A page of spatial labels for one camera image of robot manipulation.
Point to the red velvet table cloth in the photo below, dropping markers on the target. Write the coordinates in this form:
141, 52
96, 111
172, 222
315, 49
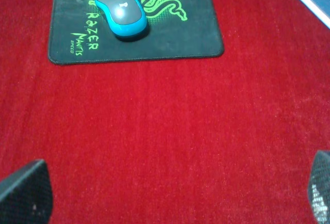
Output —
219, 140

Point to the black green mouse pad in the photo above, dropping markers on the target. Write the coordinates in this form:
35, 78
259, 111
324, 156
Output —
80, 34

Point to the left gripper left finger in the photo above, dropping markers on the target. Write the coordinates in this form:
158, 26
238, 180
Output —
26, 194

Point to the grey and blue mouse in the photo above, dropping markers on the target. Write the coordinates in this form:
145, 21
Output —
125, 18

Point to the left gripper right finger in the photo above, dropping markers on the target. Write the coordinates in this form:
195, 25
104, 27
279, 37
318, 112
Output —
318, 187

